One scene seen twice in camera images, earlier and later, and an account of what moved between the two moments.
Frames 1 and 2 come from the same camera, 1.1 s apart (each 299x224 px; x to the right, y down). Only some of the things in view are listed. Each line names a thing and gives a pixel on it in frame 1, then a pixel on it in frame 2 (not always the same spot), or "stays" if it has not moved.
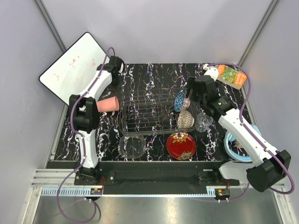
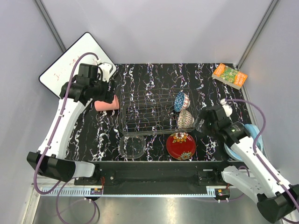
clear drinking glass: (203, 122) stays
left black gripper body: (116, 85) → (100, 91)
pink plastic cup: (110, 104) stays
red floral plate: (181, 146) stays
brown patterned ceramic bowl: (185, 119) stays
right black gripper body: (203, 101) → (217, 128)
